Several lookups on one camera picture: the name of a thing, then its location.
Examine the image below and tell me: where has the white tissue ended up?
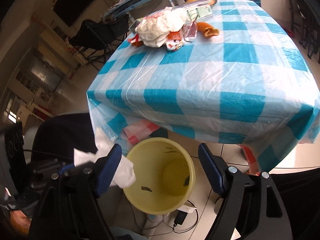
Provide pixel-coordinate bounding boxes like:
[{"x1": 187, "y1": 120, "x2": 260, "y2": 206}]
[{"x1": 74, "y1": 127, "x2": 136, "y2": 194}]

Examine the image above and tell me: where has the white plastic bag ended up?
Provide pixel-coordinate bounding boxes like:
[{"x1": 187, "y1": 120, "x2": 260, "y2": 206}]
[{"x1": 135, "y1": 7, "x2": 189, "y2": 48}]

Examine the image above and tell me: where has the clear plastic jar with label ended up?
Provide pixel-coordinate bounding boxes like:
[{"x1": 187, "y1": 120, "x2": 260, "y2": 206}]
[{"x1": 174, "y1": 0, "x2": 217, "y2": 22}]

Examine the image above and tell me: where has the red white snack bag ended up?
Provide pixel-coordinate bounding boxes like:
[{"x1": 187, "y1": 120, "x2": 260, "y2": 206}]
[{"x1": 127, "y1": 21, "x2": 197, "y2": 51}]

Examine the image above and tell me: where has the yellow trash bin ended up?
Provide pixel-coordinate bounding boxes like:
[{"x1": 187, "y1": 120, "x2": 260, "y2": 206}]
[{"x1": 124, "y1": 137, "x2": 196, "y2": 215}]

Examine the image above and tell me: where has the blue white checkered tablecloth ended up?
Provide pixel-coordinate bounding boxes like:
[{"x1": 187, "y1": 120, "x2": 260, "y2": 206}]
[{"x1": 87, "y1": 0, "x2": 319, "y2": 171}]

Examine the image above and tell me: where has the black folding camp chair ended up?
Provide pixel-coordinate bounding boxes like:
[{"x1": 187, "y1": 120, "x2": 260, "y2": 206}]
[{"x1": 68, "y1": 15, "x2": 129, "y2": 67}]

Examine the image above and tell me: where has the blue white study desk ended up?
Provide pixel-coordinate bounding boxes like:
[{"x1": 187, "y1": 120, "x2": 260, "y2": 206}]
[{"x1": 99, "y1": 0, "x2": 175, "y2": 21}]

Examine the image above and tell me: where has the black folded chair with clothes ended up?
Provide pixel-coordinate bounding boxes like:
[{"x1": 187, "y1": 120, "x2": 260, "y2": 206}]
[{"x1": 289, "y1": 0, "x2": 319, "y2": 59}]

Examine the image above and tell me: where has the black power adapter with cable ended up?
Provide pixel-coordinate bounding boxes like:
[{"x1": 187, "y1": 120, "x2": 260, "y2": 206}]
[{"x1": 173, "y1": 210, "x2": 188, "y2": 228}]

